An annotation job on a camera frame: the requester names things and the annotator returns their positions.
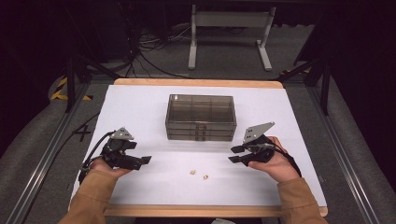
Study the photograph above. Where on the person's left hand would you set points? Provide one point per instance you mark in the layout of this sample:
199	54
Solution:
109	171

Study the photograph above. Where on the small white thing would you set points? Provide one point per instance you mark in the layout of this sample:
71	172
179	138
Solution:
222	221

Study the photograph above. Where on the aluminium rail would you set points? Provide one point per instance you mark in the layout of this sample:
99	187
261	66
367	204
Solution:
342	155
46	155

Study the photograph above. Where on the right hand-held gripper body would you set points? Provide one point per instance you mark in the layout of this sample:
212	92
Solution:
260	151

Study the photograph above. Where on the black metal stand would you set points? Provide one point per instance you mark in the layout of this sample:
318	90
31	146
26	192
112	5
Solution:
325	87
71	84

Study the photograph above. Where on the wooden table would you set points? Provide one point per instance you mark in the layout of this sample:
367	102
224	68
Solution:
186	82

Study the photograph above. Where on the white table mat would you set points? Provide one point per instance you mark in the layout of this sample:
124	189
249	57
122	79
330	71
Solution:
149	102

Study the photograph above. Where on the transparent grey drawer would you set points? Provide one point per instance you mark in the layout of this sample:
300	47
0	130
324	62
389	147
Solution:
186	126

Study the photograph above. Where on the white metal stand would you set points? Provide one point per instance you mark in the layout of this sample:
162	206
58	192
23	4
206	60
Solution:
230	19

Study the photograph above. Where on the person's right hand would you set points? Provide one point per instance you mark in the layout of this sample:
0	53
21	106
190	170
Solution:
280	168

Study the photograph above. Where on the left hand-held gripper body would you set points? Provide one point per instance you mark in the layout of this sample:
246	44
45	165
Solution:
113	152

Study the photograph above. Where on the transparent grey drawer box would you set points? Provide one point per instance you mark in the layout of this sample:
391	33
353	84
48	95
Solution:
200	109

